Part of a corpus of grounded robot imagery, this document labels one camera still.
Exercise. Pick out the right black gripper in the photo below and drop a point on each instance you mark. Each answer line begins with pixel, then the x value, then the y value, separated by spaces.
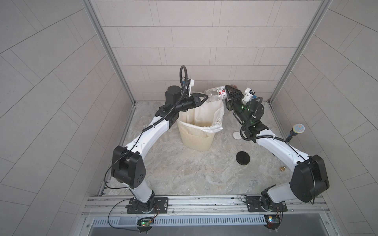
pixel 233 99

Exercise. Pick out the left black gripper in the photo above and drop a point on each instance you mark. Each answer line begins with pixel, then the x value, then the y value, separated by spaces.
pixel 193 100

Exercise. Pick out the white lidded glass jar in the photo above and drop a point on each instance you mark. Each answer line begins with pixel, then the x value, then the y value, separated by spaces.
pixel 216 94

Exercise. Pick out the white round jar lid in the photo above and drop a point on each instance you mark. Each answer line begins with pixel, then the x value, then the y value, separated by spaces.
pixel 237 136

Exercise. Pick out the black round jar lid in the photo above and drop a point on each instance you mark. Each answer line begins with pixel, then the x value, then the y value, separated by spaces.
pixel 243 158

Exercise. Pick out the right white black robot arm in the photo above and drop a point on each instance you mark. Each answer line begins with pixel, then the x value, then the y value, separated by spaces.
pixel 309 175

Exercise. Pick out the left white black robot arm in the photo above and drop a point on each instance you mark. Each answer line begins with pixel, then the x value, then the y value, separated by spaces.
pixel 128 165

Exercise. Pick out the white plastic bin liner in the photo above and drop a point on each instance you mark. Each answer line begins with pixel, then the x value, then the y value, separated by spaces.
pixel 207 118

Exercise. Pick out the cream woven waste bin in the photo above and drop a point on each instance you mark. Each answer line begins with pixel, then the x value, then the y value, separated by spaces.
pixel 198 136

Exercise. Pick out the black stand with round top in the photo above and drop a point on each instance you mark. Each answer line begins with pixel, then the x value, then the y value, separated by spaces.
pixel 296 129

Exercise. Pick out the right green circuit board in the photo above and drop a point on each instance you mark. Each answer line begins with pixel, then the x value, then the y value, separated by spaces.
pixel 272 222

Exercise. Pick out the green circuit board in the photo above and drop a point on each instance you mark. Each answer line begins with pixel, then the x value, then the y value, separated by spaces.
pixel 145 222
pixel 272 222

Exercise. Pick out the left green circuit board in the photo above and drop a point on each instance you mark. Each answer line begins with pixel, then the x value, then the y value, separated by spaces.
pixel 145 222

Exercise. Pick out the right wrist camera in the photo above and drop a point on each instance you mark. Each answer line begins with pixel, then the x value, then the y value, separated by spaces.
pixel 249 94

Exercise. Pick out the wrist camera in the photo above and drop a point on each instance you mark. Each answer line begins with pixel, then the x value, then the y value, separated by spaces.
pixel 249 94
pixel 190 83

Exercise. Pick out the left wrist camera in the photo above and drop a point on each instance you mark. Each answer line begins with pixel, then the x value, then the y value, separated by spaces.
pixel 190 83

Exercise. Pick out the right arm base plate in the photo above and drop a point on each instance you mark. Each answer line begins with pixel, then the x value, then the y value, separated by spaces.
pixel 264 204

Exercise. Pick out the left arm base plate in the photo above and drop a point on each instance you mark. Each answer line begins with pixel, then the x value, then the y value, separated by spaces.
pixel 153 205

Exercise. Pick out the aluminium mounting rail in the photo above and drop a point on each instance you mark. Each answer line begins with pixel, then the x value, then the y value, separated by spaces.
pixel 197 205

